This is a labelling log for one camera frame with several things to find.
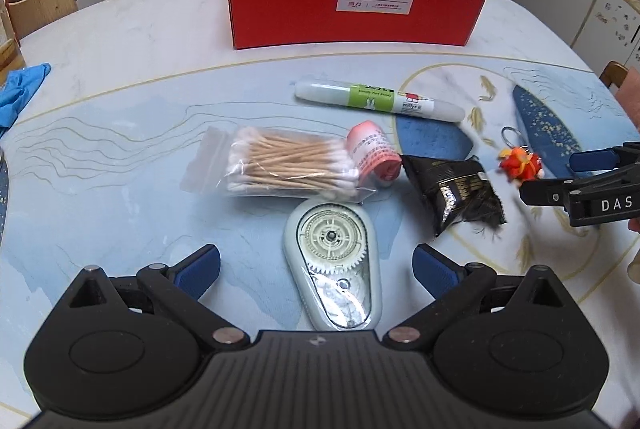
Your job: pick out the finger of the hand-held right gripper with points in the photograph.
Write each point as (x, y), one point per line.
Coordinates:
(545, 194)
(592, 160)

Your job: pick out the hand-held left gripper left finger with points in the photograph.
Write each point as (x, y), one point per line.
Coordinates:
(197, 269)

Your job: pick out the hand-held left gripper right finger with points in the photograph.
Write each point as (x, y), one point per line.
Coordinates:
(435, 269)

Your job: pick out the black snack packet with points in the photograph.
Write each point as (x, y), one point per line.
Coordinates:
(455, 194)

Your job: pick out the pale green correction tape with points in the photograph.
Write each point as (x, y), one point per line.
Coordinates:
(332, 264)

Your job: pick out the pink paper roll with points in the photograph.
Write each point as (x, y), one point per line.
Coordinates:
(372, 149)

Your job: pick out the bag of cotton swabs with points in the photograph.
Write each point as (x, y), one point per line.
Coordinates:
(285, 164)

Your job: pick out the white green correction pen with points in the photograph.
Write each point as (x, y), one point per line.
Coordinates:
(380, 99)

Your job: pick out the person's right hand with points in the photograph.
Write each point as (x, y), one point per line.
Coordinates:
(635, 266)

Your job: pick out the pink towel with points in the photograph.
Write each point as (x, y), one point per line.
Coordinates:
(631, 104)

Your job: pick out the wooden chair with towel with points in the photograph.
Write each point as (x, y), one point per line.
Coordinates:
(612, 76)

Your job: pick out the white cabinet with stickers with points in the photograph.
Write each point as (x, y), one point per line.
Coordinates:
(617, 29)

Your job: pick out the blue cloth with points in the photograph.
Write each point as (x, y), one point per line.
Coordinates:
(20, 94)

